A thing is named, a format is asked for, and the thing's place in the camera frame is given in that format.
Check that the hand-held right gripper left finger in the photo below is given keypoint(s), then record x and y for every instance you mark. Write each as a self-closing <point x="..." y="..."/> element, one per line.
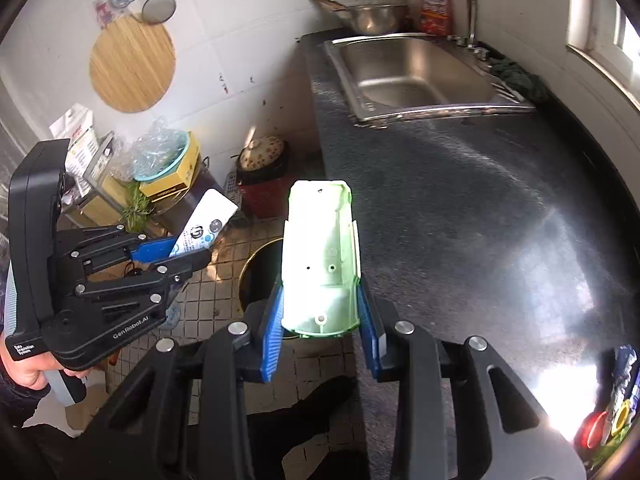
<point x="272" y="340"/>

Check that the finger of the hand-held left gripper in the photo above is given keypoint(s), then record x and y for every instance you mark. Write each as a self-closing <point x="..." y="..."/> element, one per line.
<point x="175" y="272"/>
<point x="150" y="250"/>

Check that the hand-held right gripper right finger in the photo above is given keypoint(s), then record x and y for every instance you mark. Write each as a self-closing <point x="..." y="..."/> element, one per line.
<point x="370" y="340"/>

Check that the dark trash bin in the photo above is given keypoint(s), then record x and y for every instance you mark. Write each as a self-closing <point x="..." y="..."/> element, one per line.
<point x="260" y="280"/>

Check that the person's left forearm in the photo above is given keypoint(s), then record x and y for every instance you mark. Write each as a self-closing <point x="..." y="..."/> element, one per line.
<point x="12" y="402"/>

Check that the person's left hand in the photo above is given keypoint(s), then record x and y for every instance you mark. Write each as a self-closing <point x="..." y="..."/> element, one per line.
<point x="22" y="370"/>

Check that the green leafy vegetables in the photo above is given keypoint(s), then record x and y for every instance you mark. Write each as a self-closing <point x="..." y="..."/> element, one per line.
<point x="137" y="207"/>

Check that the dark metal pot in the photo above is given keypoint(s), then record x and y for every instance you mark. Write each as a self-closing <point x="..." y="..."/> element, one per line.
<point x="185" y="205"/>

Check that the yellow cardboard box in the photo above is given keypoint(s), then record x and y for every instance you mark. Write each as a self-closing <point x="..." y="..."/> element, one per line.
<point x="172" y="184"/>

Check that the light blue bowl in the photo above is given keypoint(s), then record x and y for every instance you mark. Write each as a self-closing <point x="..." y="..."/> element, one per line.
<point x="175" y="166"/>

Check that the silver packet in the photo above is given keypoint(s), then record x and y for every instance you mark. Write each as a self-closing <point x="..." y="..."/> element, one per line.
<point x="100" y="160"/>

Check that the clear plastic bag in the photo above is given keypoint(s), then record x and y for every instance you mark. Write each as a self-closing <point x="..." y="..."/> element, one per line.
<point x="152" y="145"/>

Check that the red bucket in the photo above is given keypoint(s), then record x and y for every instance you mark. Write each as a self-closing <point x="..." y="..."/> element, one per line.
<point x="262" y="197"/>

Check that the white printed package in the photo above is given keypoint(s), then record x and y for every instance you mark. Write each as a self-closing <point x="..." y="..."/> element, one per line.
<point x="80" y="135"/>

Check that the black pot with floral lid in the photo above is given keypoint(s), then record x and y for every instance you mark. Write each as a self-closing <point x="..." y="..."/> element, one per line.
<point x="262" y="152"/>

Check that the round wooden cutting board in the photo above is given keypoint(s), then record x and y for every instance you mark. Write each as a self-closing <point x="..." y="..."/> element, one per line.
<point x="132" y="65"/>

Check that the stainless steel sink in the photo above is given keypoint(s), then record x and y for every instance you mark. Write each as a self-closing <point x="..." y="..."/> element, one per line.
<point x="420" y="75"/>

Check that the dark green cloth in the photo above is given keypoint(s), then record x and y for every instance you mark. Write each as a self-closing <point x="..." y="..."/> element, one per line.
<point x="517" y="77"/>

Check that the wooden spatula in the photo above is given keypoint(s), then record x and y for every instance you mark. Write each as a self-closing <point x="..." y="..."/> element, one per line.
<point x="325" y="2"/>

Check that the metal bowl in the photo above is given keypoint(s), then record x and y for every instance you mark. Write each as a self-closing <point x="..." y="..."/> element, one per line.
<point x="375" y="19"/>

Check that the chrome faucet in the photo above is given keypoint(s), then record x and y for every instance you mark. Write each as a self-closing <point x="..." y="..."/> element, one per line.
<point x="473" y="20"/>

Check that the red wall sticker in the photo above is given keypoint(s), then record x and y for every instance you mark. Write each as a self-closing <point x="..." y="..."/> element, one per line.
<point x="102" y="12"/>

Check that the white window frame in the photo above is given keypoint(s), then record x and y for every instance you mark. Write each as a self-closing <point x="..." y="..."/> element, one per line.
<point x="580" y="10"/>

